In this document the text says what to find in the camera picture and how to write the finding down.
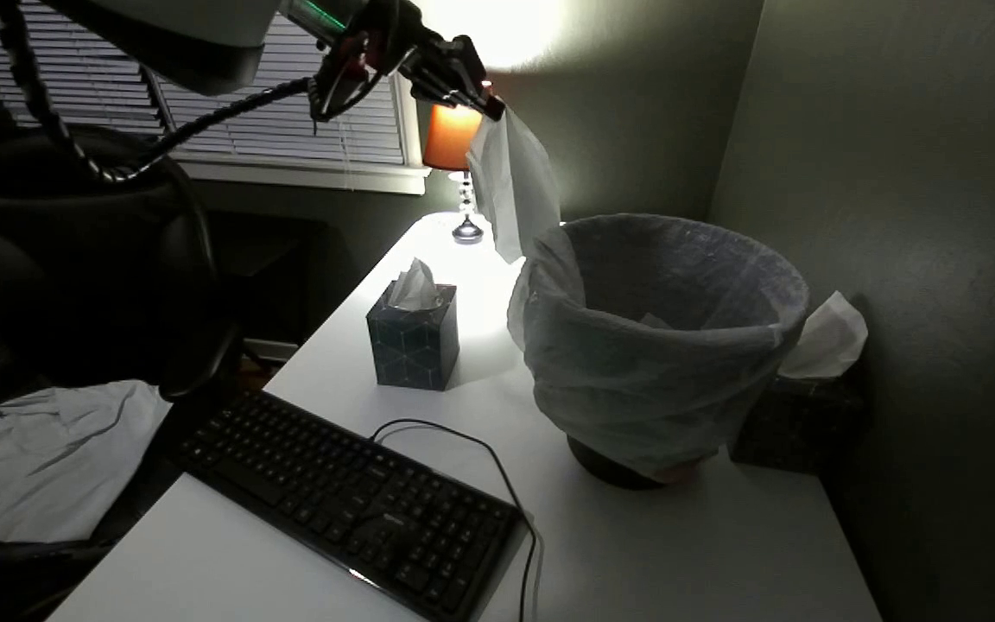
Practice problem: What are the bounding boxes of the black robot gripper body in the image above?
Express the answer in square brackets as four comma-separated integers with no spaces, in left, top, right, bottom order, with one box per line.
[306,0,455,120]

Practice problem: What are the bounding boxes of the white tissue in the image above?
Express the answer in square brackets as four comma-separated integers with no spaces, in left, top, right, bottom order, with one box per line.
[386,260,439,311]
[466,112,559,263]

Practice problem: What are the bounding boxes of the white tissue in box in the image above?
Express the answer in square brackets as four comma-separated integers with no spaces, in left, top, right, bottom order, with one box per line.
[386,260,439,311]

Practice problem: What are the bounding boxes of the dark blue tissue box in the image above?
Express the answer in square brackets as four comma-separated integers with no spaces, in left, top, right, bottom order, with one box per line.
[367,282,461,391]

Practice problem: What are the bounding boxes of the black bucket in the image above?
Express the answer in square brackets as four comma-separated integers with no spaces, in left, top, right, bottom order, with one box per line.
[568,434,711,491]

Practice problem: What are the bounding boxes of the orange shade table lamp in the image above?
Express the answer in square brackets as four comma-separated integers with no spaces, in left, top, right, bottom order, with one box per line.
[420,105,485,244]

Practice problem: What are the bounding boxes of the white window sill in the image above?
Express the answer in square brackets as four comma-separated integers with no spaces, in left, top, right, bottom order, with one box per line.
[184,159,427,198]

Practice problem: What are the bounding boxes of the white window blinds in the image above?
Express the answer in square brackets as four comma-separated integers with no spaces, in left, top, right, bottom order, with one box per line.
[0,0,418,165]

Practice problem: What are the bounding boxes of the white plastic bin liner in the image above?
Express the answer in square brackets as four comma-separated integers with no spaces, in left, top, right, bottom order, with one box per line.
[509,214,810,457]

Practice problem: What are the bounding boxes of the black office chair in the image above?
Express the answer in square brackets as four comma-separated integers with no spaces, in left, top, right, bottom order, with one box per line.
[0,131,237,402]

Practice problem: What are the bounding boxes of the black computer keyboard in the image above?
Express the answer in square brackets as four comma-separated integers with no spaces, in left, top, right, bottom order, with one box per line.
[179,391,522,622]

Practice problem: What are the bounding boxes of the grey cloth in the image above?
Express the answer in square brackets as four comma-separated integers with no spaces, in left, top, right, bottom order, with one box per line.
[0,379,169,544]

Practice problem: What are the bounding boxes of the braided black robot cable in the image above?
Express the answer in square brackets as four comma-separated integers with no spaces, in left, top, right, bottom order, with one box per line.
[0,0,317,187]

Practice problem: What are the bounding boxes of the black keyboard cable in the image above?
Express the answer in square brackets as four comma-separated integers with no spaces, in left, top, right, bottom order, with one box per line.
[367,415,542,622]

